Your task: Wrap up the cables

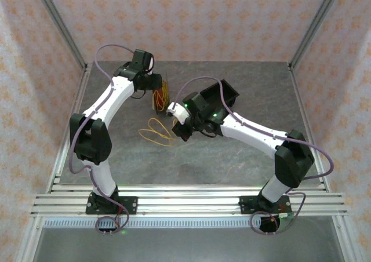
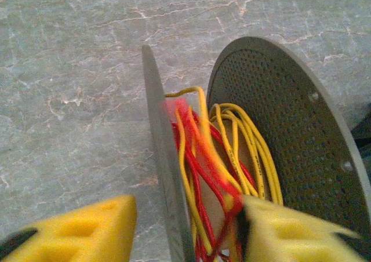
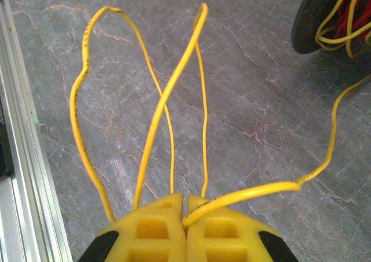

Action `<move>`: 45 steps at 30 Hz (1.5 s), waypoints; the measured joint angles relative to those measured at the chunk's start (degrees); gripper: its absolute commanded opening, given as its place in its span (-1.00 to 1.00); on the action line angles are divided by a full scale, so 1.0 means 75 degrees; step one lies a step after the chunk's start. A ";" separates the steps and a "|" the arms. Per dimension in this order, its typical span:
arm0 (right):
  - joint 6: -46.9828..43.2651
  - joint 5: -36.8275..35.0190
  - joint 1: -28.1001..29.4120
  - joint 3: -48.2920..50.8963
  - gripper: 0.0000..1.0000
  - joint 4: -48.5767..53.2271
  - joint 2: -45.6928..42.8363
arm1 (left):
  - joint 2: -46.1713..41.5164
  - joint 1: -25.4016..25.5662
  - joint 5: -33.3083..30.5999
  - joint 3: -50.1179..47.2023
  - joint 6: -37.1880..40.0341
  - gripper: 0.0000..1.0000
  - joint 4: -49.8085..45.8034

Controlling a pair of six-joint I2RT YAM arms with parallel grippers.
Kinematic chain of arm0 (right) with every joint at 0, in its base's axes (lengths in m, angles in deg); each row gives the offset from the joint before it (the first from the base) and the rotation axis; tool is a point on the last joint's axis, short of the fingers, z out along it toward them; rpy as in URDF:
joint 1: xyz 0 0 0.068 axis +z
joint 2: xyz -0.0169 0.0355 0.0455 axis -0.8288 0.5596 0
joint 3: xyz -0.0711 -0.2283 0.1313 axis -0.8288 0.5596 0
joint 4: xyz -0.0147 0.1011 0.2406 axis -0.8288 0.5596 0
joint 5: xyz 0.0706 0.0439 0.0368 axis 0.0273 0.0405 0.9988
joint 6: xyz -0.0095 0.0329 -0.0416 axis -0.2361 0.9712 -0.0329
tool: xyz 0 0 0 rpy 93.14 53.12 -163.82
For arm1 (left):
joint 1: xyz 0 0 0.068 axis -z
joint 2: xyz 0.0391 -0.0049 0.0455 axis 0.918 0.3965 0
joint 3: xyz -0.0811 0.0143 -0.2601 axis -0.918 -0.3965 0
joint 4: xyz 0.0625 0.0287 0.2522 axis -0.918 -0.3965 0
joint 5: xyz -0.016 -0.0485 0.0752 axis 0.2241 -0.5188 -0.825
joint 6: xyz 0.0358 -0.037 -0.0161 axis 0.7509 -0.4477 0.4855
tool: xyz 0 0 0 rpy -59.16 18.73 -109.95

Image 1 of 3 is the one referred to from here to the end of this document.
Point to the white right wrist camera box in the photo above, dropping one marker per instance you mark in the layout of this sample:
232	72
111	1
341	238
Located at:
179	112

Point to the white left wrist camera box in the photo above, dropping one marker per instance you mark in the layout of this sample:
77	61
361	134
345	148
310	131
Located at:
151	65

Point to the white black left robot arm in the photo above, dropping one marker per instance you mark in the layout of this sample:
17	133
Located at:
110	96

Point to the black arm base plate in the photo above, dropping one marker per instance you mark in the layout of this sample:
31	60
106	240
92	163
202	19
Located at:
246	205
130	205

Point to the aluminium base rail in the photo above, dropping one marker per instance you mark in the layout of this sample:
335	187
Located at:
185	201

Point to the aluminium frame post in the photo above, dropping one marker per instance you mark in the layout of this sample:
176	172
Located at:
29	238
346	238
53	10
321	10

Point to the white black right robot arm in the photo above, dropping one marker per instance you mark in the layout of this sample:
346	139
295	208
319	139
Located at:
255	131

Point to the black plastic box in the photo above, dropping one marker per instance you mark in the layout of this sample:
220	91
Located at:
229	92

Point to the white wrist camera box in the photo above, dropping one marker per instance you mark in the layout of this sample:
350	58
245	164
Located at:
151	65
179	112

